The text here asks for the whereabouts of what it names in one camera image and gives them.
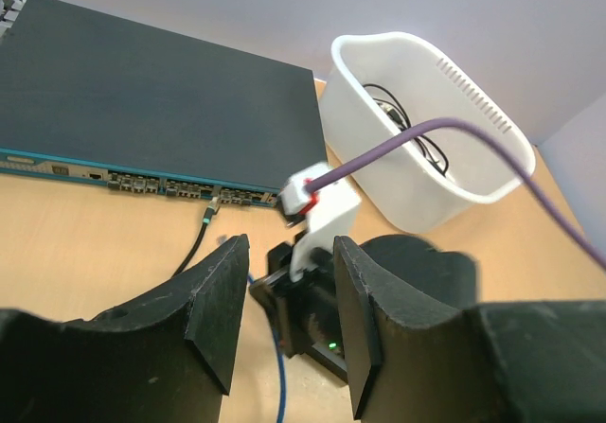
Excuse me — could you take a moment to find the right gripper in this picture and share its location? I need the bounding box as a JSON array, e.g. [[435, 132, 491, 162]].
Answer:
[[249, 242, 348, 381]]

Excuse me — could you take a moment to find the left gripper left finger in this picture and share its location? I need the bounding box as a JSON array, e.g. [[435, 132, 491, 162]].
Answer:
[[1, 235, 249, 422]]

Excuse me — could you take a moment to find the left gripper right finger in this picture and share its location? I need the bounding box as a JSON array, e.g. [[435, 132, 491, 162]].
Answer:
[[334, 237, 605, 422]]

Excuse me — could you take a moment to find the blue ethernet cable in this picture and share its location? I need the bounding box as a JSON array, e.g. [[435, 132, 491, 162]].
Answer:
[[215, 236, 290, 423]]

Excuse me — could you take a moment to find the black ethernet cable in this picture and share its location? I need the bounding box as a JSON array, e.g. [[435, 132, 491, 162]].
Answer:
[[169, 195, 222, 278]]

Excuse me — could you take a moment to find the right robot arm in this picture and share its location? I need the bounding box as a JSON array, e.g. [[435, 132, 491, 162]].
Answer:
[[249, 235, 477, 381]]

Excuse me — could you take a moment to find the white plastic tub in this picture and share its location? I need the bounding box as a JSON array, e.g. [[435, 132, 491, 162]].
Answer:
[[319, 32, 536, 234]]

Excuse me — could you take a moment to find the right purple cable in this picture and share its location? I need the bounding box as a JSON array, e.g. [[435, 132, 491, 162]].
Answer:
[[305, 116, 606, 273]]

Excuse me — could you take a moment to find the black cable in tub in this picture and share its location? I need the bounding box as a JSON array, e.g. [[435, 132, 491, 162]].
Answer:
[[364, 83, 451, 177]]

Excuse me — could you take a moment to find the large teal rack switch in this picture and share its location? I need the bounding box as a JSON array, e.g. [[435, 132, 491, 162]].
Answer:
[[1, 0, 327, 206]]

